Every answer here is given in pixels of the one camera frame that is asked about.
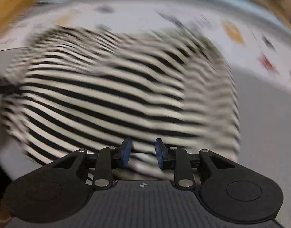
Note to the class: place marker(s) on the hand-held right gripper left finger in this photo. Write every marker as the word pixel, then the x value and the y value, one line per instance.
pixel 126 150

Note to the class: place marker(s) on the cream black striped hoodie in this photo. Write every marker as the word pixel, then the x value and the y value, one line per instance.
pixel 112 95

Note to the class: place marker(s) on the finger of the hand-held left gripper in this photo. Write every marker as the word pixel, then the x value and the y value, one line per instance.
pixel 1 85

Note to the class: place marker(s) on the printed light blue play mat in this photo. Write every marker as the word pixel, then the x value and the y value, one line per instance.
pixel 159 21

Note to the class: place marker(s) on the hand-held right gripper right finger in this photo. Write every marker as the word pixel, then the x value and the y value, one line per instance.
pixel 159 154

